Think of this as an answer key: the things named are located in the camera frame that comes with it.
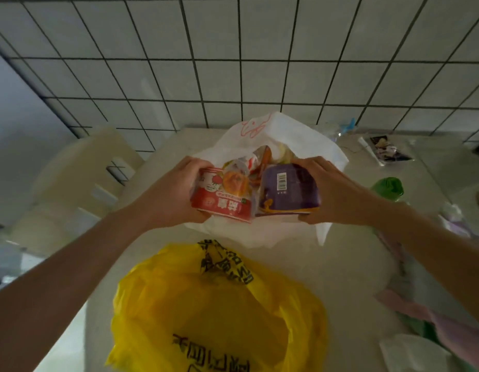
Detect person's left hand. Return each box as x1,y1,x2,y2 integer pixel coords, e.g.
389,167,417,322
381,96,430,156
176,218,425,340
129,156,215,231

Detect person's right hand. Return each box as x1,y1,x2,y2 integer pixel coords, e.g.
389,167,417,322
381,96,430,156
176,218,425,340
292,156,380,227

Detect purple instant noodles cup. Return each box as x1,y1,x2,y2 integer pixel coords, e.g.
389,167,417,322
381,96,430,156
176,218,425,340
257,163,322,218

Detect red instant noodle cup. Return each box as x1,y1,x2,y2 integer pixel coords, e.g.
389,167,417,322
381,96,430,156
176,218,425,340
191,166,260,223

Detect white plastic bag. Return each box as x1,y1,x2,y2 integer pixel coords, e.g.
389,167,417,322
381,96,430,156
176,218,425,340
184,111,350,249

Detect orange sausages bunch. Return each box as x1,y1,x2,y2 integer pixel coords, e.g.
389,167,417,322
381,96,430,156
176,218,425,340
247,145,273,187

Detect yellow plastic bag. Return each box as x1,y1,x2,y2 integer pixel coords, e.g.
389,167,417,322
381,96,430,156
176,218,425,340
106,239,329,372

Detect person's right forearm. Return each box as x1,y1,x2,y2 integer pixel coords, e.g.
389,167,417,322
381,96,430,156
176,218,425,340
373,197,479,330

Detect person's left forearm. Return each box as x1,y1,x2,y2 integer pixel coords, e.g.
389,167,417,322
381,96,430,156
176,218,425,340
0,207,147,372

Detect green bag roll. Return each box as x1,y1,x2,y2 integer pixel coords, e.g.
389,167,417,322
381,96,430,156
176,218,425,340
370,177,405,202

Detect round dining table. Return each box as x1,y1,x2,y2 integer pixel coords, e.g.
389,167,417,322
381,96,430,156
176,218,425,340
84,127,479,372

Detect small clear blue-cap bottle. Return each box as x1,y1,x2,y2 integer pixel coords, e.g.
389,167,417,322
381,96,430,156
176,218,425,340
315,118,357,142

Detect white slatted chair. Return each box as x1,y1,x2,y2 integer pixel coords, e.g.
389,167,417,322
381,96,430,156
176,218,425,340
6,126,145,260

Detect green towel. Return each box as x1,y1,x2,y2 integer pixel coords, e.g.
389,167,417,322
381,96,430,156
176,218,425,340
396,312,479,372

